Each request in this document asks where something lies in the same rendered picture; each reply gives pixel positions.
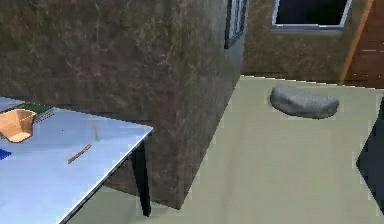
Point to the orange pencil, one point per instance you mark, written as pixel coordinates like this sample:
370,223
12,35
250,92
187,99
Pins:
95,130

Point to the grey floor cushion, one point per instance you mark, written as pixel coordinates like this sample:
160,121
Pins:
303,103

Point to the brown pencil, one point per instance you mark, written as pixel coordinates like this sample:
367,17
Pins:
79,154

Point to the green spiral notebook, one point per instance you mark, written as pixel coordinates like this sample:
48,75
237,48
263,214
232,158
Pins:
40,108

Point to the white framed window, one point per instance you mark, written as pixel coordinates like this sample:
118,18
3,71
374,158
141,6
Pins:
311,11

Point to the pale blue table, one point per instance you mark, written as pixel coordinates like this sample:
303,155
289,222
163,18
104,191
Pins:
50,180

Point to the brown wooden door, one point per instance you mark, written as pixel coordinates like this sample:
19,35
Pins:
365,46

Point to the black furniture piece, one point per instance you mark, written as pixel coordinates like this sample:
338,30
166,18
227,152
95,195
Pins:
373,160

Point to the blue flat object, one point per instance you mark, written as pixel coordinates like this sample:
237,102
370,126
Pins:
3,154

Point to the dark framed wall picture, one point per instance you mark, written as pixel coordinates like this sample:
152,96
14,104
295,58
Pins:
235,20

